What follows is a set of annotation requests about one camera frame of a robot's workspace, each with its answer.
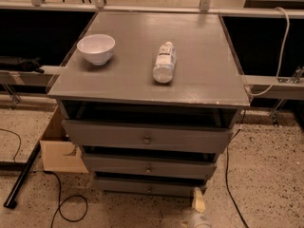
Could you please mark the black bag on rail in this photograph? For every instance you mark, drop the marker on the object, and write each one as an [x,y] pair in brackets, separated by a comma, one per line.
[20,64]

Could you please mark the grey drawer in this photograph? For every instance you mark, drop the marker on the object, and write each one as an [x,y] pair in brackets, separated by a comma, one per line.
[148,188]
[144,136]
[149,166]

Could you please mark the black metal bar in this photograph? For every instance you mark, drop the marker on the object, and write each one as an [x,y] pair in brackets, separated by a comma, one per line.
[23,168]

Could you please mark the grey drawer cabinet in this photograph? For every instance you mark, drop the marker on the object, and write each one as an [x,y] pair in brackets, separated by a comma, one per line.
[205,92]

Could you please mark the clear plastic water bottle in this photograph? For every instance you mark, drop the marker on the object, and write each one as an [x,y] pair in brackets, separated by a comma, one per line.
[163,70]

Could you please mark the cardboard box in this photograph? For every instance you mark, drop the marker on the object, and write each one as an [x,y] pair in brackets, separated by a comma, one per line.
[58,153]

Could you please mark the grey middle drawer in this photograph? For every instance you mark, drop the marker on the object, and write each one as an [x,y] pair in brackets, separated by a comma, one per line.
[149,166]

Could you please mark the grey top drawer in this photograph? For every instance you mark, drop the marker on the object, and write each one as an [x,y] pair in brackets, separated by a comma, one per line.
[144,136]

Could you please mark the grey bottom drawer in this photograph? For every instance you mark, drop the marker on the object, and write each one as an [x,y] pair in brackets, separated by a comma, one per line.
[148,188]

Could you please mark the white bowl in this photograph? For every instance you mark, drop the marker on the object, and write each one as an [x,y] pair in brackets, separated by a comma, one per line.
[97,49]

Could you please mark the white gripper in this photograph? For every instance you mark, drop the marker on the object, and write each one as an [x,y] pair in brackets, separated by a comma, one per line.
[199,220]

